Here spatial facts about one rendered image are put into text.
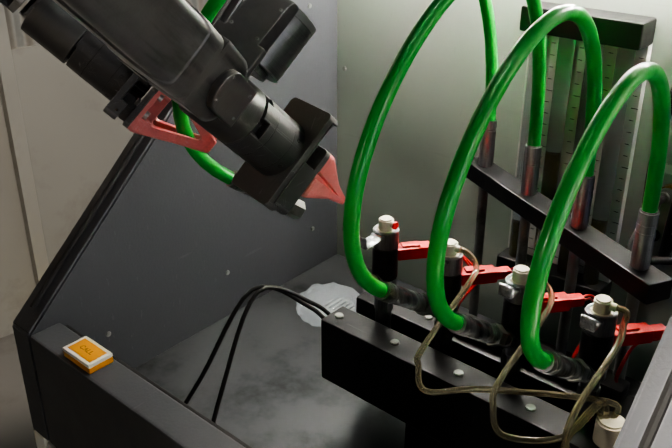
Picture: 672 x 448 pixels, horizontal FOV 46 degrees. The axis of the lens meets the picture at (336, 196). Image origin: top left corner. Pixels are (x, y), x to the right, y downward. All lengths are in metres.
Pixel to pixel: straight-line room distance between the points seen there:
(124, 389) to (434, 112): 0.55
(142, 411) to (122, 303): 0.24
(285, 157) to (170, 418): 0.29
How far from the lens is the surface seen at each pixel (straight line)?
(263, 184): 0.73
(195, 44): 0.56
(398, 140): 1.17
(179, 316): 1.12
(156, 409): 0.84
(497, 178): 0.96
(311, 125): 0.73
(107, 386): 0.88
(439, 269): 0.62
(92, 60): 0.77
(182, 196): 1.05
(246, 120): 0.68
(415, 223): 1.20
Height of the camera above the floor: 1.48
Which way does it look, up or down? 25 degrees down
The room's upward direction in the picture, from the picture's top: straight up
